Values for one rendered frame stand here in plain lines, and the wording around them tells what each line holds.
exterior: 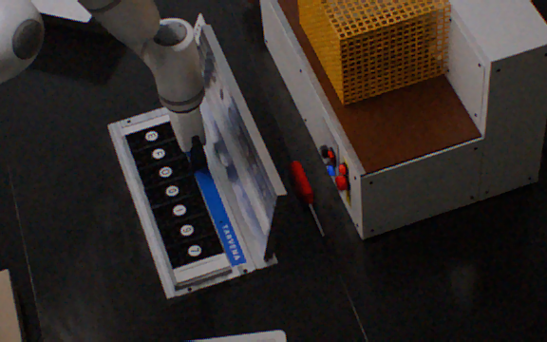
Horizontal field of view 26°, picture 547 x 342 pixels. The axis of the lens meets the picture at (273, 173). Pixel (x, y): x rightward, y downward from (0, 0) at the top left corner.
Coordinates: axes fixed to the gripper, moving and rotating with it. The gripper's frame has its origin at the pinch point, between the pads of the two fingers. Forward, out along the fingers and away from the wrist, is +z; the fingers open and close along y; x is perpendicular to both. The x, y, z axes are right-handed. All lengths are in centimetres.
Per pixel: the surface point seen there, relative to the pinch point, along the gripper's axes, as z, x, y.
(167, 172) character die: 0.9, -6.2, 2.5
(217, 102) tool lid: -6.9, 6.9, -3.8
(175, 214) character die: 0.9, -7.6, 12.7
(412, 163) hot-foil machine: -14.2, 32.5, 29.8
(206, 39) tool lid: -16.6, 8.1, -11.0
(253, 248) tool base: 2.2, 3.6, 24.6
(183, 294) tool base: 2.5, -11.1, 29.3
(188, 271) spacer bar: 1.1, -8.9, 25.7
